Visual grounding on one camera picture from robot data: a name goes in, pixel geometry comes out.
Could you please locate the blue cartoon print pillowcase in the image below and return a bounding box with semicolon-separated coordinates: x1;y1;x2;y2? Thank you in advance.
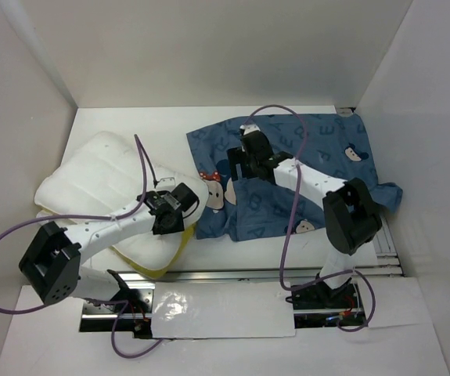
187;114;403;241

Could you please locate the white pillow with yellow edge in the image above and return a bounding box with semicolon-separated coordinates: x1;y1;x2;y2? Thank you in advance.
34;132;208;279

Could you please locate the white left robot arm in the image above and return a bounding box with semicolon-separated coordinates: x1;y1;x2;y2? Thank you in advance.
19;183;200;313

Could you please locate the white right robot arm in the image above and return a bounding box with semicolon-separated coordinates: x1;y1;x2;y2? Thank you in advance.
227;125;382;307

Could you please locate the white cover sheet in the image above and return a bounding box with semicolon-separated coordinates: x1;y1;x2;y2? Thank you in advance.
151;281;296;339

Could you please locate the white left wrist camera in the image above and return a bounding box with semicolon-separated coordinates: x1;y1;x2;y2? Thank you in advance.
156;177;176;192

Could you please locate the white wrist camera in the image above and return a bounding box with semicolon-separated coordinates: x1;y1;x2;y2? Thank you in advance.
156;177;176;192
239;124;261;136

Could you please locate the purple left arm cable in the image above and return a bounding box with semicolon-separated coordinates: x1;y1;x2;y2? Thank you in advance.
0;133;161;314

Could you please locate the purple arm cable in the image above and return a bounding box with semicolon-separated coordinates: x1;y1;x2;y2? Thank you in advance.
0;133;161;314
247;104;374;332

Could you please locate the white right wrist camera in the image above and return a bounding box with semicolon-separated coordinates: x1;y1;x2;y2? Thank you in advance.
239;124;261;136

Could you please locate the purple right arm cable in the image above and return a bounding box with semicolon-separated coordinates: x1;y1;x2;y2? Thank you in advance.
247;104;374;332

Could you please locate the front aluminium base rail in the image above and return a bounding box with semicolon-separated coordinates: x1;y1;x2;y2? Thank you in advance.
79;270;366;339

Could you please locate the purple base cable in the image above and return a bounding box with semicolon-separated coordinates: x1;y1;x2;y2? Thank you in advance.
110;299;171;360

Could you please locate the aluminium frame rail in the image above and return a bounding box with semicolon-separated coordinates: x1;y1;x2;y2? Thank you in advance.
335;107;403;259

